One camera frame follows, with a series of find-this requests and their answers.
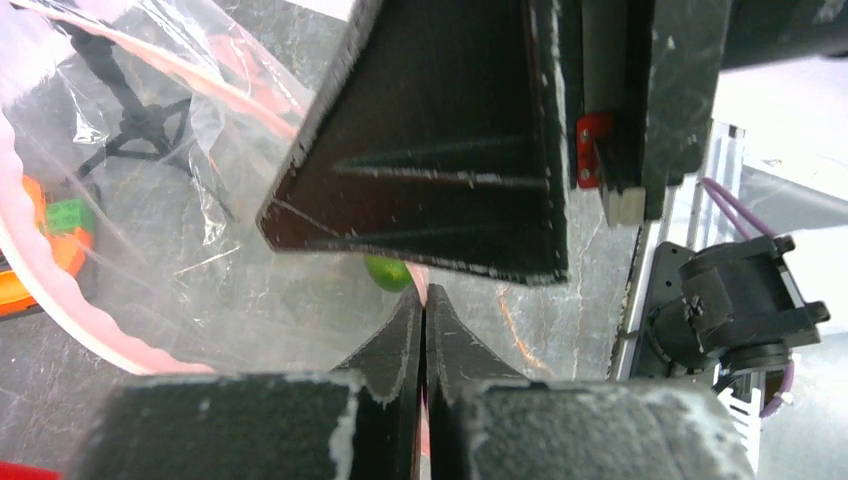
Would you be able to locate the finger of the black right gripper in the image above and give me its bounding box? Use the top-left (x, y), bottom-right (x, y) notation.
top-left (257, 1), bottom-right (568, 286)
top-left (582, 1), bottom-right (732, 226)

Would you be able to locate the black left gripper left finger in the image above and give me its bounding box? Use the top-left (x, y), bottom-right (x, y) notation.
top-left (69, 287), bottom-right (423, 479)

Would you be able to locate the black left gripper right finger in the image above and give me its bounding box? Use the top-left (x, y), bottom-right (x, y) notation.
top-left (423, 284), bottom-right (755, 479)

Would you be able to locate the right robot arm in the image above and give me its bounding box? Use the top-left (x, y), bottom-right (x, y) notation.
top-left (257, 1), bottom-right (847, 399)

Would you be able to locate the red plastic shopping basket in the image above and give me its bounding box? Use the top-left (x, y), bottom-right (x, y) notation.
top-left (0, 461), bottom-right (62, 480)

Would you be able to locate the black microphone tripod stand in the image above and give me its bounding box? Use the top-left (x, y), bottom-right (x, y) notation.
top-left (54, 20), bottom-right (235, 220)

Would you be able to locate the clear dotted zip bag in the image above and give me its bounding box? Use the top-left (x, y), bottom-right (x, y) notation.
top-left (1, 1), bottom-right (400, 374)

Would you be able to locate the yellow green toy mango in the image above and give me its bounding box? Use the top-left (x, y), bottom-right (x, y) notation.
top-left (363, 255), bottom-right (414, 293)

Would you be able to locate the orange letter e block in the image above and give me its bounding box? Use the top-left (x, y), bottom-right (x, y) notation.
top-left (1, 175), bottom-right (99, 320)

